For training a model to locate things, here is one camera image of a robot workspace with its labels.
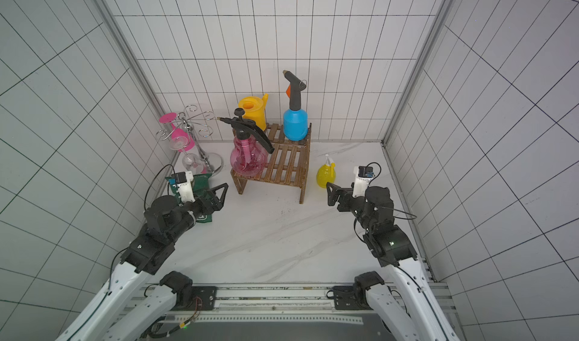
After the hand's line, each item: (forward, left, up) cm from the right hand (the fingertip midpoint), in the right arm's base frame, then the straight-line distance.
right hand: (331, 183), depth 71 cm
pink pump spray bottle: (+13, +30, -3) cm, 33 cm away
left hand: (-4, +37, -2) cm, 38 cm away
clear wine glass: (+15, +57, -13) cm, 60 cm away
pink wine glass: (+15, +56, +2) cm, 58 cm away
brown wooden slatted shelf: (+17, +16, -12) cm, 26 cm away
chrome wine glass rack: (+25, +55, -24) cm, 65 cm away
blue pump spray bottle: (+20, +13, +9) cm, 25 cm away
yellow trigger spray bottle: (+17, 0, -17) cm, 24 cm away
